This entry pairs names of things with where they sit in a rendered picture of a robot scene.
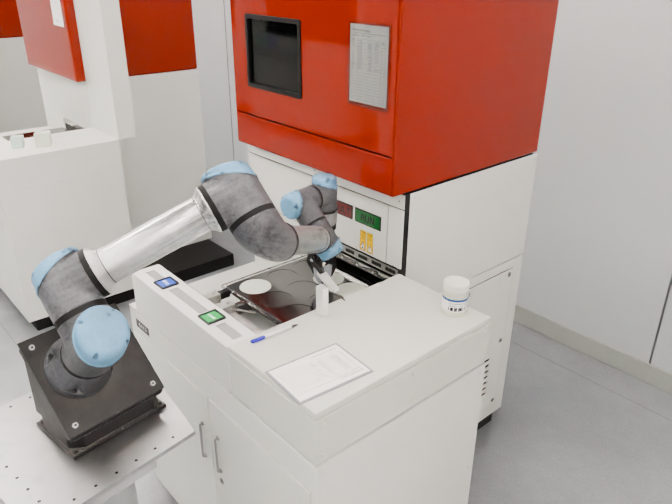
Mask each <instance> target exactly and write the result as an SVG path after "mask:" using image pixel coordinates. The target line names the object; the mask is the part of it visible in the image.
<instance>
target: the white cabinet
mask: <svg viewBox="0 0 672 504"><path fill-rule="evenodd" d="M130 312H131V319H132V325H133V332H134V336H135V337H136V339H137V341H138V342H139V344H140V346H141V348H142V349H143V351H144V353H145V354H146V356H147V358H148V360H149V361H150V363H151V365H152V366H153V368H154V370H155V372H156V373H157V375H158V377H159V378H160V380H161V382H162V384H163V385H164V389H165V391H166V392H167V393H168V395H169V396H170V397H171V399H172V400H173V402H174V403H175V404H176V406H177V407H178V408H179V410H180V411H181V412H182V414H183V415H184V417H185V418H186V419H187V421H188V422H189V423H190V425H191V426H192V427H193V429H194V430H195V433H196V435H194V436H193V437H191V438H190V439H188V440H187V441H185V442H183V443H182V444H180V445H179V446H177V447H176V448H174V449H173V450H171V451H169V452H168V453H166V454H165V455H163V456H162V457H160V458H159V459H157V460H156V462H157V468H155V475H156V477H157V478H158V479H159V480H160V482H161V483H162V484H163V485H164V486H165V488H166V489H167V490H168V491H169V492H170V494H171V495H172V496H173V497H174V499H175V500H176V501H177V502H178V503H179V504H468V497H469V489H470V481H471V473H472V465H473V457H474V450H475V442H476V434H477V426H478V418H479V411H480V403H481V395H482V387H483V379H484V372H485V362H483V363H481V364H480V365H478V366H476V367H475V368H473V369H471V370H470V371H468V372H467V373H465V374H463V375H462V376H460V377H459V378H457V379H455V380H454V381H452V382H450V383H449V384H447V385H446V386H444V387H442V388H441V389H439V390H438V391H436V392H434V393H433V394H431V395H429V396H428V397H426V398H425V399H423V400H421V401H420V402H418V403H417V404H415V405H413V406H412V407H410V408H408V409H407V410H405V411H404V412H402V413H400V414H399V415H397V416H395V417H394V418H392V419H391V420H389V421H387V422H386V423H384V424H383V425H381V426H379V427H378V428H376V429H374V430H373V431H371V432H370V433H368V434H366V435H365V436H363V437H362V438H360V439H358V440H357V441H355V442H353V443H352V444H350V445H349V446H347V447H345V448H344V449H342V450H341V451H339V452H337V453H336V454H334V455H332V456H331V457H329V458H328V459H326V460H324V461H323V462H321V463H320V464H318V465H315V464H314V463H313V462H311V461H310V460H309V459H308V458H307V457H306V456H304V455H303V454H302V453H301V452H300V451H299V450H297V449H296V448H295V447H294V446H293V445H292V444H291V443H289V442H288V441H287V440H286V439H285V438H284V437H282V436H281V435H280V434H279V433H278V432H277V431H276V430H274V429H273V428H272V427H271V426H270V425H269V424H267V423H266V422H265V421H264V420H263V419H262V418H261V417H259V416H258V415H257V414H256V413H255V412H254V411H252V410H251V409H250V408H249V407H248V406H247V405H246V404H244V403H243V402H242V401H241V400H240V399H239V398H237V397H236V396H235V395H234V394H233V393H232V394H230V393H229V392H228V391H227V390H225V389H224V388H223V387H222V386H221V385H220V384H219V383H217V382H216V381H215V380H214V379H213V378H212V377H211V376H209V375H208V374H207V373H206V372H205V371H204V370H203V369H201V368H200V367H199V366H198V365H197V364H196V363H195V362H193V361H192V360H191V359H190V358H189V357H188V356H186V355H185V354H184V353H183V352H182V351H181V350H180V349H178V348H177V347H176V346H175V345H174V344H173V343H172V342H170V341H169V340H168V339H167V338H166V337H165V336H164V335H162V334H161V333H160V332H159V331H158V330H157V329H156V328H154V327H153V326H152V325H151V324H150V323H149V322H148V321H146V320H145V319H144V318H143V317H142V316H141V315H139V314H138V313H137V312H136V311H135V310H134V309H133V308H131V307H130Z"/></svg>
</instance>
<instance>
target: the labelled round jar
mask: <svg viewBox="0 0 672 504"><path fill-rule="evenodd" d="M469 288H470V281H469V280H468V279H466V278H465V277H462V276H448V277H446V278H445V279H444V283H443V293H442V305H441V311H442V313H444V314H445V315H446V316H449V317H454V318H458V317H462V316H464V315H466V313H467V307H468V298H469Z"/></svg>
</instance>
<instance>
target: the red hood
mask: <svg viewBox="0 0 672 504"><path fill-rule="evenodd" d="M558 4H559V0H230V9H231V25H232V42H233V58H234V75H235V91H236V108H237V124H238V140H239V141H241V142H244V143H246V144H249V145H252V146H254V147H257V148H260V149H263V150H265V151H268V152H271V153H274V154H276V155H279V156H282V157H284V158H287V159H290V160H293V161H295V162H298V163H301V164H304V165H306V166H309V167H312V168H314V169H317V170H320V171H323V172H325V173H330V174H333V175H334V176H336V177H339V178H342V179H345V180H347V181H350V182H353V183H355V184H358V185H361V186H364V187H366V188H369V189H372V190H375V191H377V192H380V193H383V194H385V195H388V196H391V197H395V196H398V195H401V194H404V193H407V192H410V191H413V190H416V189H419V188H422V187H426V186H429V185H432V184H435V183H438V182H441V181H444V180H448V179H451V178H454V177H457V176H460V175H463V174H467V173H470V172H473V171H476V170H479V169H482V168H485V167H489V166H492V165H495V164H498V163H501V162H504V161H507V160H511V159H514V158H517V157H520V156H523V155H526V154H529V153H533V152H536V151H537V148H538V141H539V134H540V127H541V120H542V114H543V107H544V100H545V93H546V86H547V79H548V72H549V65H550V59H551V52H552V45H553V38H554V31H555V24H556V17H557V10H558Z"/></svg>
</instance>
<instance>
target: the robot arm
mask: <svg viewBox="0 0 672 504"><path fill-rule="evenodd" d="M311 183H312V185H309V186H307V187H304V188H301V189H298V190H293V191H292V192H289V193H288V194H285V195H284V196H282V198H281V201H280V208H281V211H282V213H283V215H284V216H286V217H287V218H288V219H296V220H297V222H298V223H299V225H300V226H292V225H291V224H289V223H287V222H285V221H284V220H283V218H282V217H281V215H280V214H279V212H278V210H277V209H276V207H275V206H274V204H273V202H272V201H271V199H270V197H269V196H268V194H267V192H266V191H265V189H264V188H263V186H262V184H261V183H260V181H259V178H258V176H257V175H256V174H255V173H254V172H253V170H252V169H251V167H250V166H249V165H248V164H247V163H245V162H243V161H230V162H226V163H222V164H220V165H217V166H215V167H213V168H211V169H210V170H208V172H206V173H204V174H203V175H202V177H201V184H202V185H200V186H198V187H196V188H195V191H194V194H193V196H192V198H190V199H188V200H186V201H185V202H183V203H181V204H179V205H177V206H175V207H173V208H172V209H170V210H168V211H166V212H164V213H162V214H161V215H159V216H157V217H155V218H153V219H151V220H149V221H148V222H146V223H144V224H142V225H140V226H138V227H137V228H135V229H133V230H131V231H129V232H127V233H125V234H124V235H122V236H120V237H118V238H116V239H114V240H113V241H111V242H109V243H107V244H105V245H103V246H101V247H100V248H98V249H95V250H94V249H90V248H83V249H81V250H79V249H77V248H75V247H67V248H64V249H63V250H59V251H56V252H54V253H53V254H51V255H49V256H48V257H46V258H45V259H44V260H43V261H41V262H40V263H39V264H38V265H37V266H36V268H35V269H34V271H33V273H32V275H31V282H32V284H33V286H34V288H35V291H36V295H37V297H38V298H39V299H40V300H41V302H42V304H43V306H44V308H45V310H46V312H47V313H48V315H49V317H50V319H51V321H52V323H53V325H54V326H55V328H56V330H57V332H58V334H59V335H60V337H61V338H60V339H58V340H57V341H56V342H55V343H54V344H53V345H52V346H51V347H50V349H49V350H48V352H47V354H46V356H45V358H44V363H43V371H44V376H45V378H46V380H47V382H48V384H49V385H50V386H51V387H52V388H53V389H54V390H55V391H56V392H58V393H59V394H61V395H63V396H66V397H70V398H85V397H89V396H91V395H94V394H95V393H97V392H99V391H100V390H101V389H102V388H103V387H104V386H105V385H106V384H107V382H108V381H109V379H110V377H111V375H112V372H113V367H114V363H115V362H117V361H118V360H119V359H120V358H121V357H122V356H123V354H124V352H125V351H126V348H127V346H128V344H129V341H130V327H129V324H128V322H127V320H126V318H125V317H124V315H123V314H122V313H121V312H119V311H118V310H116V309H113V308H111V307H110V306H109V305H108V303H107V301H106V299H105V297H106V296H108V295H110V294H112V293H113V291H114V288H115V285H116V283H117V282H119V281H121V280H123V279H124V278H126V277H128V276H130V275H132V274H133V273H135V272H137V271H139V270H141V269H142V268H144V267H146V266H148V265H150V264H151V263H153V262H155V261H157V260H159V259H160V258H162V257H164V256H166V255H168V254H169V253H171V252H173V251H175V250H177V249H178V248H180V247H182V246H184V245H186V244H188V243H189V242H191V241H193V240H195V239H197V238H198V237H200V236H202V235H204V234H206V233H207V232H209V231H211V230H214V231H218V232H223V231H225V230H227V229H229V230H230V231H231V233H232V235H233V236H234V238H235V239H236V241H237V242H238V243H239V244H240V245H241V246H242V247H243V248H244V249H246V250H247V251H249V252H250V253H252V254H254V255H255V256H257V257H260V258H262V259H265V260H268V261H274V262H281V261H286V260H288V259H290V258H292V257H293V256H295V255H303V254H308V257H307V260H306V261H307V264H308V266H309V267H310V268H311V271H312V273H313V274H314V276H315V278H316V280H317V282H318V283H319V284H323V285H325V284H324V283H323V282H322V281H321V279H320V278H319V277H318V276H317V270H316V269H315V268H314V266H313V265H312V264H311V263H310V259H314V260H315V262H316V263H317V264H318V265H319V267H320V268H321V269H322V268H323V261H324V262H326V263H327V264H325V265H324V272H327V274H328V275H329V276H330V278H332V276H333V273H334V271H335V269H336V267H337V264H338V260H337V255H338V254H339V253H340V252H341V251H342V250H343V245H342V243H341V242H340V237H337V235H336V233H335V232H334V230H335V229H336V223H337V190H338V188H337V178H336V176H334V175H333V174H330V173H318V174H315V175H314V176H313V177H312V182H311ZM328 262H329V263H328Z"/></svg>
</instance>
